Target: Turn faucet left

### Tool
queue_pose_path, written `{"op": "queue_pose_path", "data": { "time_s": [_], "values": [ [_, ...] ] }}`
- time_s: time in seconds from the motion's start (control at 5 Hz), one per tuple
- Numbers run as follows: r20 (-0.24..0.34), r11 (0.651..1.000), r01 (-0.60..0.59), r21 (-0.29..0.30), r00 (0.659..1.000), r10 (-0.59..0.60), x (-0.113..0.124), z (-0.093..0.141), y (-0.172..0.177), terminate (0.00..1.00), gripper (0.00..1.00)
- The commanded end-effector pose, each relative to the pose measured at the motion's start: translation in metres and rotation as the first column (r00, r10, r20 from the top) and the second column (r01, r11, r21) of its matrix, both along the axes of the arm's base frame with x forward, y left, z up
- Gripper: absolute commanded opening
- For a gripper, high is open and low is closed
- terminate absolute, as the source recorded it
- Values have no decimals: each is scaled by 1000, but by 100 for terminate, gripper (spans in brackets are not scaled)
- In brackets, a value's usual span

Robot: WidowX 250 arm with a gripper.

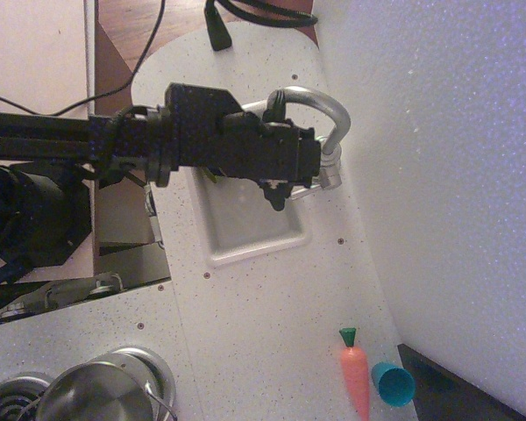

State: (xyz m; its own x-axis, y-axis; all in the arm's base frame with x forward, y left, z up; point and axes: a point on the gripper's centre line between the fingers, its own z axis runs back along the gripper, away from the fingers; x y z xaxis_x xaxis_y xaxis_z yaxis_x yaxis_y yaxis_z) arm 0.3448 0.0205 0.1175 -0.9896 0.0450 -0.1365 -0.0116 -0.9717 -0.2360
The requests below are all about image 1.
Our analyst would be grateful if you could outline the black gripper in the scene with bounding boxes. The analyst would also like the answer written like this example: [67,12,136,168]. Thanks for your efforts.
[163,83,321,211]

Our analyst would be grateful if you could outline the silver curved faucet spout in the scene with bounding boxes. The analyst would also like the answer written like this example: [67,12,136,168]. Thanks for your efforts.
[242,86,352,155]

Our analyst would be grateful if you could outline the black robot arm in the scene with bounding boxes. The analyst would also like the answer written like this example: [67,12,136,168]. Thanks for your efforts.
[0,83,321,211]

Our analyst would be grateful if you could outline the white toy sink basin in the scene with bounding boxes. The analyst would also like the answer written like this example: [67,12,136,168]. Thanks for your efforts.
[187,169,311,267]

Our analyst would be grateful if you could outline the white toy kitchen counter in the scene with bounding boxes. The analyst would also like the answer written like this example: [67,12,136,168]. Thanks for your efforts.
[0,17,420,421]

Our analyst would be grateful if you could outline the orange toy carrot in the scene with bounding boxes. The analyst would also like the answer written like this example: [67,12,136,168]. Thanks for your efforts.
[339,327,370,420]

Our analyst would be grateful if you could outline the teal plastic cup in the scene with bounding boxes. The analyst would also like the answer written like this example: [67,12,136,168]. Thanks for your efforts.
[371,361,416,407]

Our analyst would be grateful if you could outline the stainless steel pot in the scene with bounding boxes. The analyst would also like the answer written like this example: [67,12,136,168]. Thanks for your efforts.
[35,360,154,420]

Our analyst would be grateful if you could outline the silver stove burner left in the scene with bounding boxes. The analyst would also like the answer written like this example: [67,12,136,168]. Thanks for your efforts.
[0,373,53,420]

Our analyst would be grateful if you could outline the silver faucet base handles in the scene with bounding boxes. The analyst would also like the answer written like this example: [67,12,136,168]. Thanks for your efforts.
[289,144,342,200]

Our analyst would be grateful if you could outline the black cable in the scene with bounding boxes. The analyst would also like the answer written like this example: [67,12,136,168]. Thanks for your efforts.
[0,0,167,118]

